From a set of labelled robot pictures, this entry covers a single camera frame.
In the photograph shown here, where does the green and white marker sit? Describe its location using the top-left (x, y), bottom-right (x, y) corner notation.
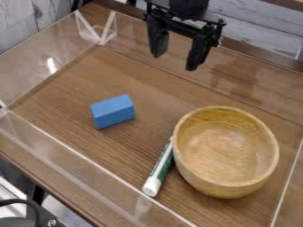
top-left (142, 142), bottom-right (174, 197)

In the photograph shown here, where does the light brown wooden bowl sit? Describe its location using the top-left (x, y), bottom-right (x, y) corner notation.
top-left (173, 106), bottom-right (280, 199)

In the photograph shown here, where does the blue rectangular block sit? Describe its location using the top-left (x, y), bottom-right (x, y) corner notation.
top-left (90, 94), bottom-right (135, 129)

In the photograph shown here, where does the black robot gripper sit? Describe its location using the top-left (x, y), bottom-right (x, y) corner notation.
top-left (145, 0), bottom-right (228, 71)

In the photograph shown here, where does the black metal bracket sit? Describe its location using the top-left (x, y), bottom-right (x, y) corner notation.
top-left (27, 200), bottom-right (67, 227)

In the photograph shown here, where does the clear acrylic tray wall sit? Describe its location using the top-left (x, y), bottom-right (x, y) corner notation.
top-left (0, 5), bottom-right (303, 227)

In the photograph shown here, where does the black cable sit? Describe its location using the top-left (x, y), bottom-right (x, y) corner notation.
top-left (0, 198), bottom-right (42, 227)

